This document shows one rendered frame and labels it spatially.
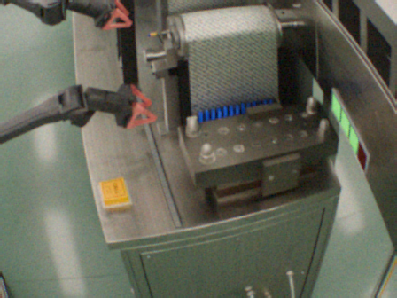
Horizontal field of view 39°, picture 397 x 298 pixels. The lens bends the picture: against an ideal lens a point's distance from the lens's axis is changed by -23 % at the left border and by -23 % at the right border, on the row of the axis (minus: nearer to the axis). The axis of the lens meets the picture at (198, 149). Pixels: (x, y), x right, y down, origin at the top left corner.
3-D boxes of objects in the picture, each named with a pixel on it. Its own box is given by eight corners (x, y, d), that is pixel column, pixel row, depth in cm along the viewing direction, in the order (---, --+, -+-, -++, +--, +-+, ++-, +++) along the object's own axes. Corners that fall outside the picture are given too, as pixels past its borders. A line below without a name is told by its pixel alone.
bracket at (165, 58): (155, 126, 196) (148, 43, 175) (178, 121, 197) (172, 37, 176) (159, 138, 193) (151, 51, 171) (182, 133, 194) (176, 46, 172)
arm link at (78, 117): (71, 114, 159) (66, 86, 162) (57, 137, 167) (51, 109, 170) (109, 109, 167) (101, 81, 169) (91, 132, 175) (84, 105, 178)
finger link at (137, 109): (151, 135, 174) (119, 128, 170) (145, 116, 179) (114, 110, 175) (163, 113, 171) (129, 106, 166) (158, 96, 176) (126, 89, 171)
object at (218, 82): (191, 115, 181) (188, 60, 168) (277, 99, 184) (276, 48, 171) (192, 117, 180) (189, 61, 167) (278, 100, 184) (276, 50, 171)
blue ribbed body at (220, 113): (196, 119, 181) (195, 109, 179) (274, 104, 184) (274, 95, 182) (199, 129, 179) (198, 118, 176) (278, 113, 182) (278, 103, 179)
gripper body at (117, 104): (123, 128, 170) (98, 122, 167) (117, 103, 178) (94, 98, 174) (134, 107, 167) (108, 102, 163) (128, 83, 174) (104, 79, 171)
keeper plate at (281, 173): (260, 191, 176) (262, 160, 168) (295, 181, 178) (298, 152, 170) (263, 198, 174) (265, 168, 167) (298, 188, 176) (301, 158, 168)
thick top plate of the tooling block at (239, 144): (179, 144, 181) (177, 126, 176) (318, 115, 187) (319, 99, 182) (195, 190, 169) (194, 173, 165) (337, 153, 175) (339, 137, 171)
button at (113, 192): (100, 187, 180) (98, 181, 179) (124, 183, 181) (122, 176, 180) (105, 207, 175) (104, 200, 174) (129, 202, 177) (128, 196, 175)
